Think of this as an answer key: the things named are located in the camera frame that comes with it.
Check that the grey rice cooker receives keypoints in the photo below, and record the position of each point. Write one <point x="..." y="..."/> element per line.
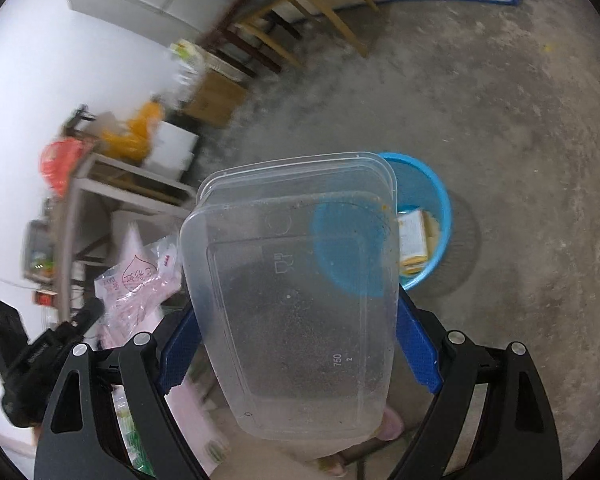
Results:
<point x="37" y="245"/>

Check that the yellow plastic bag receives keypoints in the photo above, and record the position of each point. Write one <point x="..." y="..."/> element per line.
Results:
<point x="130" y="135"/>

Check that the red plastic bag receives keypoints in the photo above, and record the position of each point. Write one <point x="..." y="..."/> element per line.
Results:
<point x="60" y="165"/>

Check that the pink slipper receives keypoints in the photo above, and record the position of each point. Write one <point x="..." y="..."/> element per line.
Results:
<point x="392" y="425"/>

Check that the red label jar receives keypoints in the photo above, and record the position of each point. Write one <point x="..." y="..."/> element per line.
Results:
<point x="45" y="297"/>

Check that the blue plastic basket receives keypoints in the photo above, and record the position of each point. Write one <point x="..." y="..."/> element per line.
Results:
<point x="437" y="220"/>

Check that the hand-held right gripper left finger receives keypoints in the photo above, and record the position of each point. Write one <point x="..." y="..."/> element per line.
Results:
<point x="180" y="350"/>

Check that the yellow cardboard box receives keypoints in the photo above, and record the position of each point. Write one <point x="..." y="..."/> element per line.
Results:
<point x="412" y="235"/>

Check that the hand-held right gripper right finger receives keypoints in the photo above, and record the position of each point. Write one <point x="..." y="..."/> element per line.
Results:
<point x="420" y="340"/>

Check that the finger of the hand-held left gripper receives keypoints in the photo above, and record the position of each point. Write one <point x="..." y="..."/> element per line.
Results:
<point x="87" y="317"/>

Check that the white side table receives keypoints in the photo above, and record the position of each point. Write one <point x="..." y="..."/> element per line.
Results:
<point x="130" y="177"/>

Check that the clear plastic food container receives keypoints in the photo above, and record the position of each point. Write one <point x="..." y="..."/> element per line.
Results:
<point x="290" y="335"/>

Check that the brown cardboard box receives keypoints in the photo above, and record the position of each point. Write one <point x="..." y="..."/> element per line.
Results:
<point x="215" y="97"/>

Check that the dark wooden stool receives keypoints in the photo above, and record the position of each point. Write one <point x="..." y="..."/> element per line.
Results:
<point x="240" y="45"/>

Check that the green and white packets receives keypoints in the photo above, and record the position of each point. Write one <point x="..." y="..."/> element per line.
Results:
<point x="187" y="60"/>

